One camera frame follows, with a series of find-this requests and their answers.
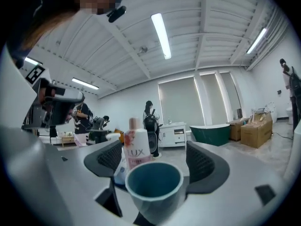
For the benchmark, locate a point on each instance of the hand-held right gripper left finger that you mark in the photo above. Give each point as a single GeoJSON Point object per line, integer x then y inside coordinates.
{"type": "Point", "coordinates": [47, 185]}

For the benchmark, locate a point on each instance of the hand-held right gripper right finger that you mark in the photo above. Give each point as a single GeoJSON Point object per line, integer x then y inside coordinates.
{"type": "Point", "coordinates": [235, 185]}

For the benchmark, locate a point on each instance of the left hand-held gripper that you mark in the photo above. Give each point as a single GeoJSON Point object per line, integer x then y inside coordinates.
{"type": "Point", "coordinates": [35, 95]}

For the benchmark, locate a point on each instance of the white bottle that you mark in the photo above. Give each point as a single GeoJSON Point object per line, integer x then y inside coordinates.
{"type": "Point", "coordinates": [121, 173]}

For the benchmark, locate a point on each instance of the teal cup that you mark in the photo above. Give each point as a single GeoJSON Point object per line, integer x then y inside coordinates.
{"type": "Point", "coordinates": [152, 201]}

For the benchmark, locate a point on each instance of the pink bottle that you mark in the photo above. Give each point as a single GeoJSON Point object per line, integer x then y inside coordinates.
{"type": "Point", "coordinates": [137, 147]}

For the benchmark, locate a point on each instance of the ceiling tube light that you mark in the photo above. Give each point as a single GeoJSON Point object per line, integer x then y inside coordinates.
{"type": "Point", "coordinates": [85, 83]}
{"type": "Point", "coordinates": [161, 35]}
{"type": "Point", "coordinates": [256, 41]}
{"type": "Point", "coordinates": [33, 61]}

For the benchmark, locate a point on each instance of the low wooden table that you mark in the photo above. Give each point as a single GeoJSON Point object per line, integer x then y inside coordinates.
{"type": "Point", "coordinates": [68, 140]}

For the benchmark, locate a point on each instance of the cardboard box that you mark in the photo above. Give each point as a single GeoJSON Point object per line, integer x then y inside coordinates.
{"type": "Point", "coordinates": [256, 133]}
{"type": "Point", "coordinates": [235, 131]}

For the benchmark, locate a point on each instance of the green bathtub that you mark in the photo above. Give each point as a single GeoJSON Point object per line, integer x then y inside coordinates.
{"type": "Point", "coordinates": [209, 135]}

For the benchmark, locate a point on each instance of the orange sofa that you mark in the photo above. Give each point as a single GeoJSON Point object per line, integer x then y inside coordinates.
{"type": "Point", "coordinates": [120, 136]}

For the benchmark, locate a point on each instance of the white vanity cabinet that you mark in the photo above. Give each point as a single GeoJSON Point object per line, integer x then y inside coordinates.
{"type": "Point", "coordinates": [169, 135]}

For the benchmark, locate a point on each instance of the grey roller blind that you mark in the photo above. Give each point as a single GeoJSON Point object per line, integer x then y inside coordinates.
{"type": "Point", "coordinates": [181, 102]}
{"type": "Point", "coordinates": [214, 98]}
{"type": "Point", "coordinates": [231, 95]}

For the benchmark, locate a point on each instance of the head-worn black camera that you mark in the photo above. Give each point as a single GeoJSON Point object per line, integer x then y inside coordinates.
{"type": "Point", "coordinates": [116, 14]}

